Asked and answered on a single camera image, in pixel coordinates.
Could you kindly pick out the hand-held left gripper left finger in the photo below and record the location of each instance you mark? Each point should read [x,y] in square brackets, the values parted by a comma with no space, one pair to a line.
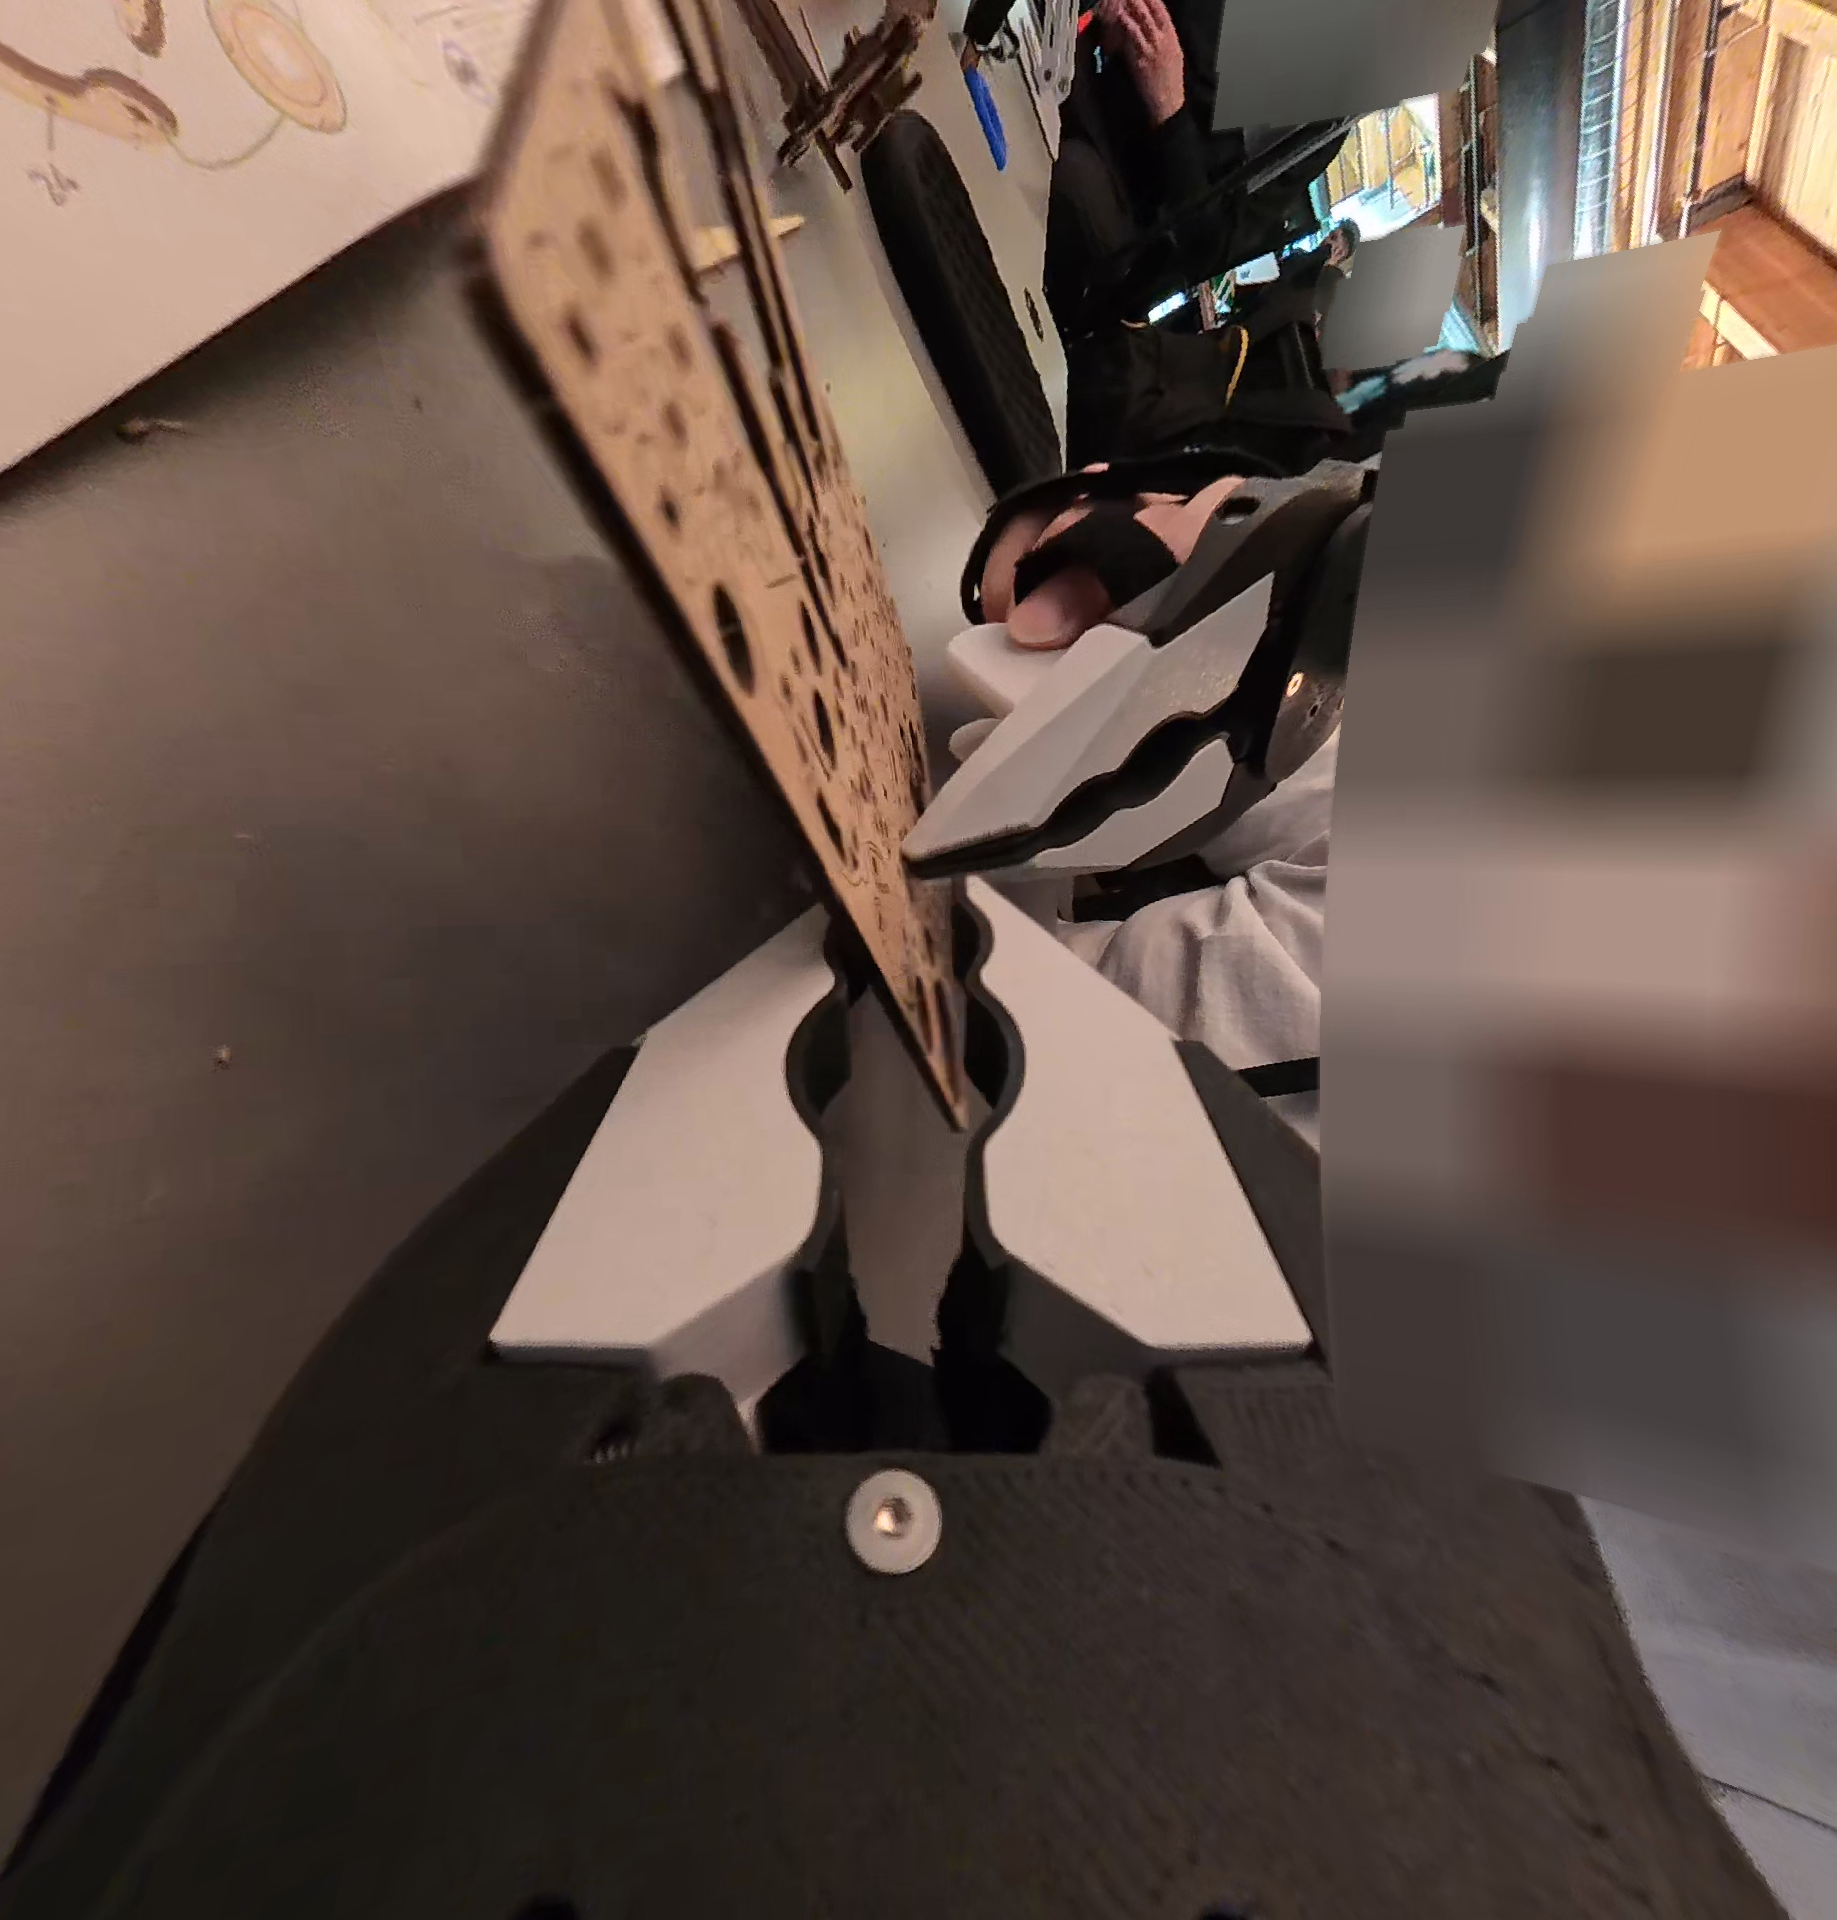
[678,1202]

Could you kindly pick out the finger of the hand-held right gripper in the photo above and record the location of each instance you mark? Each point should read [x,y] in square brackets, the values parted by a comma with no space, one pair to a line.
[1038,751]
[1157,817]

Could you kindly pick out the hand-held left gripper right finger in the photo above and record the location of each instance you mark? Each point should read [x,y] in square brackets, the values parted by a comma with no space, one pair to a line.
[1128,1202]

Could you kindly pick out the wooden parts sheet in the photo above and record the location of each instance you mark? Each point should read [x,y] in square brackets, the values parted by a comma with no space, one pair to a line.
[632,452]

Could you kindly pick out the wooden model assembly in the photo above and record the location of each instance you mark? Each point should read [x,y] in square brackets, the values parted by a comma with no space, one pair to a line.
[858,107]

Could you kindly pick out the person's right hand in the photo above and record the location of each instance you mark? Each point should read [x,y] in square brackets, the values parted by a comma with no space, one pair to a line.
[1062,616]

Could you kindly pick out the black backpack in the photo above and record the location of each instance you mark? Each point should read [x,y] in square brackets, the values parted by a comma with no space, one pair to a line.
[1202,392]

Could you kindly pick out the black textured pad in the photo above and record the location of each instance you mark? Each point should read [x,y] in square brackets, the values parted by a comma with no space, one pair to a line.
[962,301]

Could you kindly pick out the blue object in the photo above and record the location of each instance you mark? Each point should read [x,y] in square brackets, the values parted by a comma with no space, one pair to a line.
[986,121]

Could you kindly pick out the background document stand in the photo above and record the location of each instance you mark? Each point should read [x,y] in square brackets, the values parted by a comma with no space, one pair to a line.
[1047,53]

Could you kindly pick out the instruction booklet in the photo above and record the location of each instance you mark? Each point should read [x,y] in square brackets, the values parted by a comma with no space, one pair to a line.
[183,226]

